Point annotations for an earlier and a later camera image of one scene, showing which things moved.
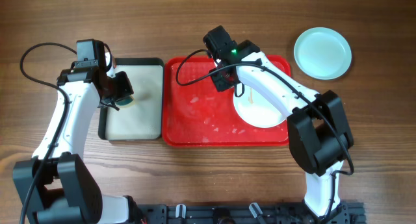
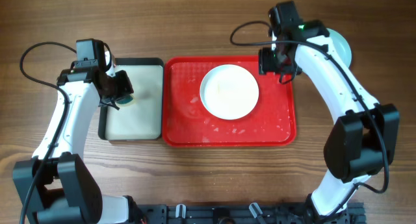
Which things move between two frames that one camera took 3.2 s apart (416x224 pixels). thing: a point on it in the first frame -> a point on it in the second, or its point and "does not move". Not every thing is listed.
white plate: (257, 109) -> (229, 91)
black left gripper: (126, 89) does not move
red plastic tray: (195, 113) does not move
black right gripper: (220, 84) -> (265, 63)
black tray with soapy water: (143, 121) does not move
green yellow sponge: (127, 102) does not move
